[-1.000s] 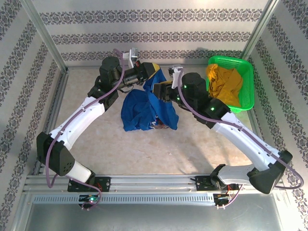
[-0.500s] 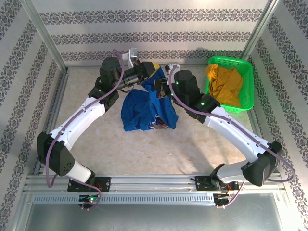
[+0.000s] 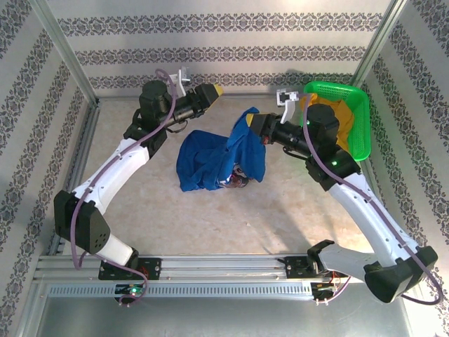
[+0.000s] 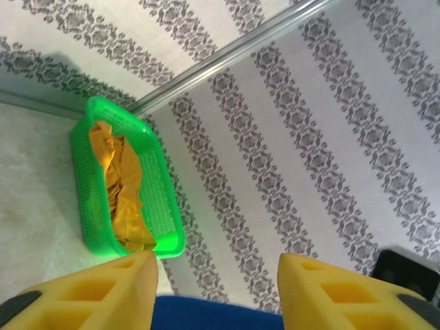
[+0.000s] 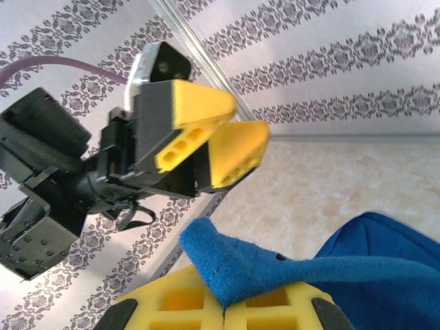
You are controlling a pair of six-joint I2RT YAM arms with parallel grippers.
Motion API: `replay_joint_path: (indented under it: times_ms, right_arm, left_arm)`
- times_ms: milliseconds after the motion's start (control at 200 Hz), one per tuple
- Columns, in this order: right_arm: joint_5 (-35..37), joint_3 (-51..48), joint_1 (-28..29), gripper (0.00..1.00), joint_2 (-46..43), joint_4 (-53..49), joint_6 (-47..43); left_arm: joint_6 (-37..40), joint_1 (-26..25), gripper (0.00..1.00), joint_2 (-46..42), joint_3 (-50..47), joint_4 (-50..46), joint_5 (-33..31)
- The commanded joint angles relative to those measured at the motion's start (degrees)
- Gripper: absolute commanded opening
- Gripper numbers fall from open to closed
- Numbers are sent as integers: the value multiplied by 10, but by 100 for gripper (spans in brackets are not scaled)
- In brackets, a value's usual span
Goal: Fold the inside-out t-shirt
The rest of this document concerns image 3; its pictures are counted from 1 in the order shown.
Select blue printed t-shirt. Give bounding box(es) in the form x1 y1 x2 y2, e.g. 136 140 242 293
175 107 268 192

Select orange cloth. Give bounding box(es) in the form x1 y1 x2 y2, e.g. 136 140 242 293
297 93 355 150

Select green plastic basket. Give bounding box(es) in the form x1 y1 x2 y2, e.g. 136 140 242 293
302 80 372 162

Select sheet metal shelf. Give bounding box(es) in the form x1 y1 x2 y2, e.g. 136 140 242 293
20 280 422 337

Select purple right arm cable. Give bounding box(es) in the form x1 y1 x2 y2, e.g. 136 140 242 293
301 93 443 306

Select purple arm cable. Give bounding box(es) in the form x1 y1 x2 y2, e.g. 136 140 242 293
69 68 178 307
301 93 443 306

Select aluminium table end rail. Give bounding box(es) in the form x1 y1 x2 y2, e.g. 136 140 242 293
96 91 306 103

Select aluminium table side rail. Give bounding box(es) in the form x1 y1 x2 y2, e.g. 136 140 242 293
47 100 102 256
361 161 390 225

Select aluminium corner post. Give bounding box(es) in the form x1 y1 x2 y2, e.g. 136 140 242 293
29 0 101 106
350 0 410 87

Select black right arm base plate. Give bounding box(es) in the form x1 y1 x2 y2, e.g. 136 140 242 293
279 255 350 280

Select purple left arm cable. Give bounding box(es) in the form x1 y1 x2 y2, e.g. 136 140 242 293
69 68 178 307

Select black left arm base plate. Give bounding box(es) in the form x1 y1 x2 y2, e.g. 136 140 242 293
98 257 163 282

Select slotted metal cable duct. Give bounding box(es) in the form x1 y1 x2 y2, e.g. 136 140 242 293
47 282 316 300

